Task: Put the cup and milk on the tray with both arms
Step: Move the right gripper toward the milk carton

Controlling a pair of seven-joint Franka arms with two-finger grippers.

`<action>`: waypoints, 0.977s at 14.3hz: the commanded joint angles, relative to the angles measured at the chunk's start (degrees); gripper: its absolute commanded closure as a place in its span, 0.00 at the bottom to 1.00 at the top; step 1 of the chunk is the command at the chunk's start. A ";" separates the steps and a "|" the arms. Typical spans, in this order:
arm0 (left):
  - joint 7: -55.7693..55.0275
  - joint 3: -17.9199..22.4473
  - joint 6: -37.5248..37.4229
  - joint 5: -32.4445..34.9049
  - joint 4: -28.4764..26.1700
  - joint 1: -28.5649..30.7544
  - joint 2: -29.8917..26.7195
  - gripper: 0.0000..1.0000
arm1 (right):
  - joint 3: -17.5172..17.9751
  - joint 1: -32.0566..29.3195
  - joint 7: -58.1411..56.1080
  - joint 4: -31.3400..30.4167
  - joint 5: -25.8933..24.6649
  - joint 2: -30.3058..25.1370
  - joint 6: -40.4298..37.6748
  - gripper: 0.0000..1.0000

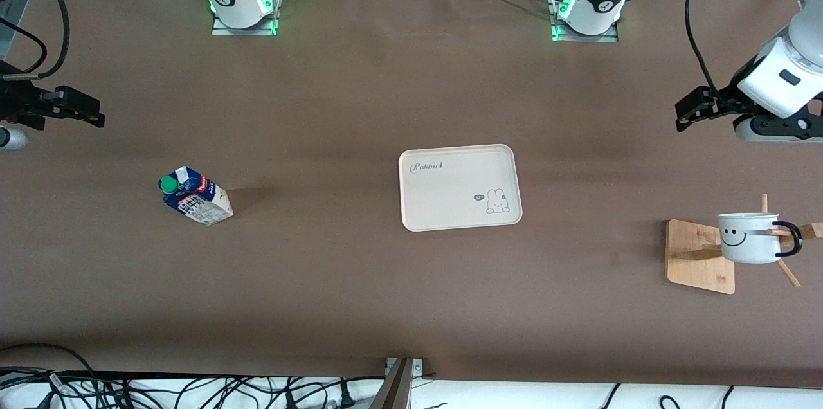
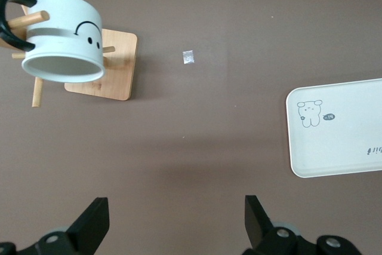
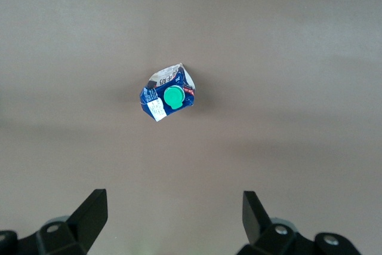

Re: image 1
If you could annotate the cream tray with rabbit print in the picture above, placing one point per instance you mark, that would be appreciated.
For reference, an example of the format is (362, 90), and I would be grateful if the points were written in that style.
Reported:
(450, 197)

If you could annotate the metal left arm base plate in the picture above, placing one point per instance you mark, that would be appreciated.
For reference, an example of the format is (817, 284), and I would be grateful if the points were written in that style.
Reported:
(585, 38)

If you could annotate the blue white milk carton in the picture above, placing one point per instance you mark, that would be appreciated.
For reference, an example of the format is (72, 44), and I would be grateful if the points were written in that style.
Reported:
(196, 197)

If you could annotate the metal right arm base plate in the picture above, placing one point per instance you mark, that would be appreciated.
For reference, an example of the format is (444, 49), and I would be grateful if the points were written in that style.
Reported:
(244, 31)

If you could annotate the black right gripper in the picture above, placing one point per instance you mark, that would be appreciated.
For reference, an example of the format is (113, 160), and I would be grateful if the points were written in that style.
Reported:
(19, 102)

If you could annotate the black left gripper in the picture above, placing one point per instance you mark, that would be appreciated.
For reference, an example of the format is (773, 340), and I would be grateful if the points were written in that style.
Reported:
(725, 98)

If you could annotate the aluminium table edge bracket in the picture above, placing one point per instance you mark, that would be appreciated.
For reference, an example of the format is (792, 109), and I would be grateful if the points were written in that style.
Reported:
(398, 390)

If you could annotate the wooden mug stand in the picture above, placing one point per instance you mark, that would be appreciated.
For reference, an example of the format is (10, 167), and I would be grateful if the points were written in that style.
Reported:
(691, 267)

